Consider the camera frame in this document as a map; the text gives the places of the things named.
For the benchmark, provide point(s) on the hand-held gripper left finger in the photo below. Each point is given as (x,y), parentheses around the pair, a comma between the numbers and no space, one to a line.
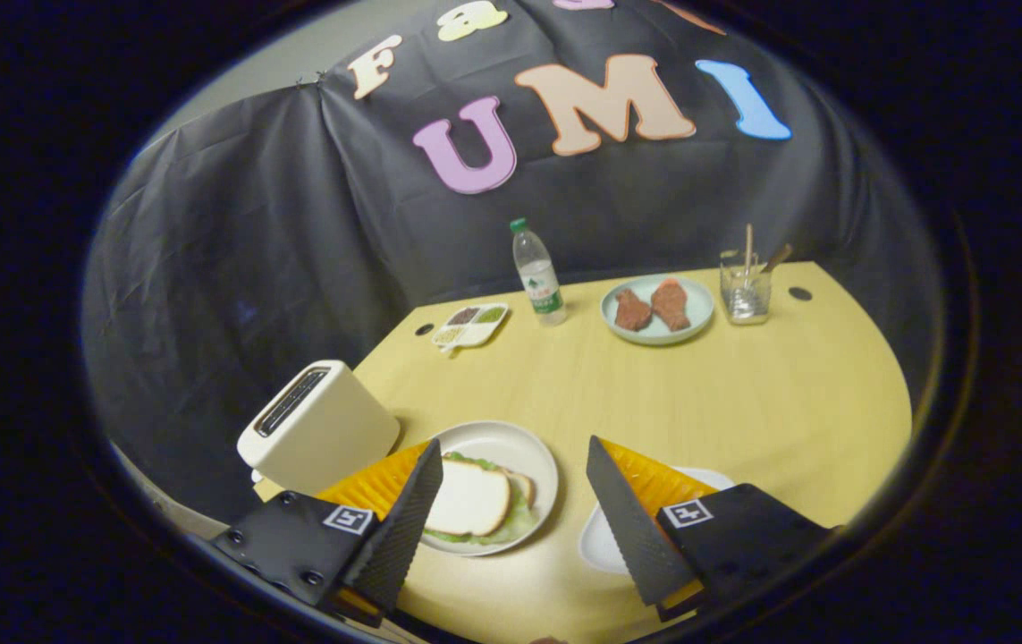
(385,555)

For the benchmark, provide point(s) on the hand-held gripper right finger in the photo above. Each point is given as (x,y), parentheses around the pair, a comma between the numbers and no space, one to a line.
(631,537)

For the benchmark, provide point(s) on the toasted bread slice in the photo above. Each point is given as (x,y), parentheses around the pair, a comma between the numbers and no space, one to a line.
(470,496)

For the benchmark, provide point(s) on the green lettuce leaf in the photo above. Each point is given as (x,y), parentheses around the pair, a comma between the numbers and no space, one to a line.
(519,523)

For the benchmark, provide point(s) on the oval white plate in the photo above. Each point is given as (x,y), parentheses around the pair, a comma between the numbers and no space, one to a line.
(600,546)

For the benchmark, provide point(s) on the white toaster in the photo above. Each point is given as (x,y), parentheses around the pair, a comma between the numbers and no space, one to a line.
(332,438)

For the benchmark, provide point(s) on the round white plate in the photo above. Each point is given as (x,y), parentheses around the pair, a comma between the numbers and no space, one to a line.
(510,443)

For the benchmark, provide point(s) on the brown fried meat piece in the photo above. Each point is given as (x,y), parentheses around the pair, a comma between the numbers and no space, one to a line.
(633,310)
(671,306)

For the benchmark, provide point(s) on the white divided bean tray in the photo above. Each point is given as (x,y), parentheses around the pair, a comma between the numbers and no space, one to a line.
(472,338)

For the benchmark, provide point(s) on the light blue plate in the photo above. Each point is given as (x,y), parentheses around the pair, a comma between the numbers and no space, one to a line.
(698,304)

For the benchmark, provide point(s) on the clear plastic water bottle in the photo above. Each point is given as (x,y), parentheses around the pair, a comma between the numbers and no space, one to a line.
(539,277)

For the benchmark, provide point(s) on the light wooden stick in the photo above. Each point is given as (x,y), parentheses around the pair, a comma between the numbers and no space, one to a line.
(748,246)

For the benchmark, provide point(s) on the black backdrop cloth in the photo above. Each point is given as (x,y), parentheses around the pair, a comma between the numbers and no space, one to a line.
(278,224)

